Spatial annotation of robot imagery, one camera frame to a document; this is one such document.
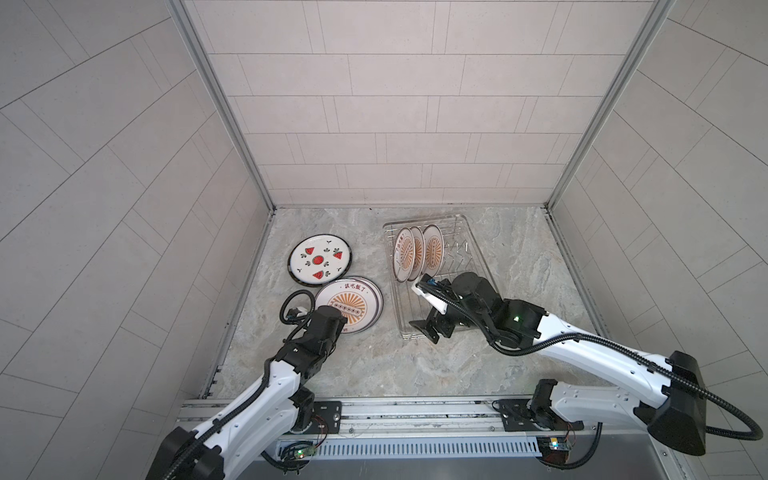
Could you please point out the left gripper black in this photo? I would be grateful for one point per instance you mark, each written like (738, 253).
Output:
(327, 321)

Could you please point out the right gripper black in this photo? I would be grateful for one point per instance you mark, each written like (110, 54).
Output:
(441, 318)

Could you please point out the red rimmed plate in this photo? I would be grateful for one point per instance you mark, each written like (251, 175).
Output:
(354, 298)
(418, 263)

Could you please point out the sunburst plate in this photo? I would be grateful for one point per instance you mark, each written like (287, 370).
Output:
(433, 250)
(403, 255)

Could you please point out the watermelon pattern plate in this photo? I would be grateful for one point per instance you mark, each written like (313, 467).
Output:
(319, 259)

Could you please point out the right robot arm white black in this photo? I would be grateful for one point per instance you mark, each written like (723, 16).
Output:
(664, 395)

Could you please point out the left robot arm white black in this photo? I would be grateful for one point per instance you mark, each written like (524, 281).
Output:
(223, 446)

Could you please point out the sunburst plate front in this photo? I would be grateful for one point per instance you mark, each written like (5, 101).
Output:
(403, 255)

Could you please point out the left circuit board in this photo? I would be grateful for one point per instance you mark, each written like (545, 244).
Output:
(298, 451)

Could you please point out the circuit board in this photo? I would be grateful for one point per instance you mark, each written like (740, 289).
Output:
(298, 451)
(554, 450)

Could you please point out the ventilation grille strip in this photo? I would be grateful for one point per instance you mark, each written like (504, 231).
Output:
(427, 448)

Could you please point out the right circuit board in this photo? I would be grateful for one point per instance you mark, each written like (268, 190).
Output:
(554, 450)

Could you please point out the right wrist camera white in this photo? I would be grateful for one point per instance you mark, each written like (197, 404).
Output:
(428, 289)

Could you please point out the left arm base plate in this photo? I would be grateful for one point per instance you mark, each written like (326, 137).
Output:
(323, 417)

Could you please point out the aluminium mounting rail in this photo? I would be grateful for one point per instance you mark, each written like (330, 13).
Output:
(400, 417)

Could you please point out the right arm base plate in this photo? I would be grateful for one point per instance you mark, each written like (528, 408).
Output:
(517, 416)

